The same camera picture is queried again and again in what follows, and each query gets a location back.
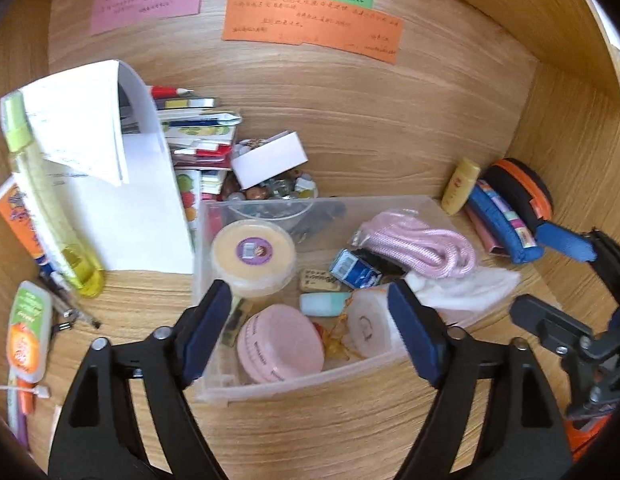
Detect yellow lotion tube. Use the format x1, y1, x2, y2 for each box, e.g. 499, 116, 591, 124
441, 157, 481, 216

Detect light blue eraser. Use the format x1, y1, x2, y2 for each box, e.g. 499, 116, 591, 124
299, 292, 350, 318

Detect small dark stamp block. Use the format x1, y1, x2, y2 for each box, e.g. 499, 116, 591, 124
221, 297, 253, 348

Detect white cable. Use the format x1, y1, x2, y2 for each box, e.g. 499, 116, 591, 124
0, 381, 51, 401

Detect pens cluster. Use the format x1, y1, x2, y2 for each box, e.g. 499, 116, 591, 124
39, 271, 102, 330

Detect bowl of beads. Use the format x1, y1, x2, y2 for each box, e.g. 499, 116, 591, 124
221, 170, 319, 231

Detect beige eraser block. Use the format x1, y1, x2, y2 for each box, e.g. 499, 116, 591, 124
299, 269, 341, 292

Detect green orange glue tube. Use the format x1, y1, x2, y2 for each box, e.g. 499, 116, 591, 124
6, 281, 53, 384

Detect clear plastic storage bin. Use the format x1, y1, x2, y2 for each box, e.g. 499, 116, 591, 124
193, 195, 520, 406

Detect orange paper note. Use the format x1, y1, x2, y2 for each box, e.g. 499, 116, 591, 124
221, 0, 403, 64

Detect pink round jar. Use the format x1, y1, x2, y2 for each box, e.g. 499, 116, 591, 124
236, 304, 325, 384

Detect small white cardboard box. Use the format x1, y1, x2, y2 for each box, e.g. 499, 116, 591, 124
231, 131, 308, 190

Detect blue patchwork pouch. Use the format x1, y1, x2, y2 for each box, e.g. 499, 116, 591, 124
466, 180, 544, 264

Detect translucent round lidded container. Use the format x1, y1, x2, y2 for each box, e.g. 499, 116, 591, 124
347, 285, 405, 359

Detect pink phone under pouch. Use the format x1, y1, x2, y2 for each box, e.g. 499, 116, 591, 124
464, 206, 508, 257

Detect stack of books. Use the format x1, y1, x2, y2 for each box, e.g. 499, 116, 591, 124
147, 86, 243, 195

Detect pink rope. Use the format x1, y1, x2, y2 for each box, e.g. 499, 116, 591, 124
351, 209, 478, 280

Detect orange sunscreen tube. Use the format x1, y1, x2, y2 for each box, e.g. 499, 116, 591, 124
0, 177, 48, 266

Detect blue white small packet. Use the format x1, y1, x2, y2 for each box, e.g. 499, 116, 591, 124
329, 249, 383, 289

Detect black orange zip case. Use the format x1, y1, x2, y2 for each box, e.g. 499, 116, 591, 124
482, 157, 554, 231

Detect yellow cream jar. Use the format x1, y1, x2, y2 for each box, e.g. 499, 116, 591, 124
210, 220, 297, 298

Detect yellow green spray bottle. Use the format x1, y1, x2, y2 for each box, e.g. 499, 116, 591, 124
0, 91, 105, 298

